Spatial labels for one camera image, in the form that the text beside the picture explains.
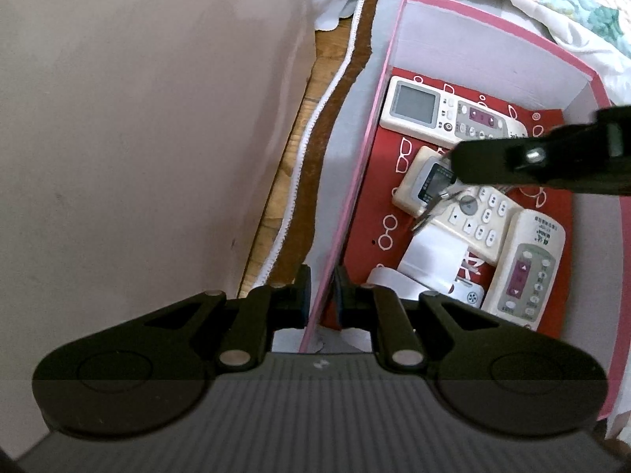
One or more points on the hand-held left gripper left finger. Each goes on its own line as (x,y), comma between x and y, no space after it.
(306,295)

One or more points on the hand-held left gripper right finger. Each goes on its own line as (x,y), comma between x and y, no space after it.
(339,300)

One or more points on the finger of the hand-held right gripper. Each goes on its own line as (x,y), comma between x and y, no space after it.
(493,162)

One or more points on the white round piece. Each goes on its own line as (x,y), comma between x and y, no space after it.
(384,278)

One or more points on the beige remote with dark screen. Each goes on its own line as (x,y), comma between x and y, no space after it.
(485,226)

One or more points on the silver keys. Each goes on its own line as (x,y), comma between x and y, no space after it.
(436,205)

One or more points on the white small box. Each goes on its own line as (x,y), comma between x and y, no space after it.
(429,261)

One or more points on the white remote with large screen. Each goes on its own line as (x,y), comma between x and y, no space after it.
(414,103)

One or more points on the white remote with pink panel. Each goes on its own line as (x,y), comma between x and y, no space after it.
(522,276)

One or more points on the white small device round grille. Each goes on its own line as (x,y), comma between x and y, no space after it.
(468,295)

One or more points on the pink cardboard box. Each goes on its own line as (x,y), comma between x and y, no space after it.
(443,34)

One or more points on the plaid mat with white trim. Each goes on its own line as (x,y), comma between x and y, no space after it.
(345,123)

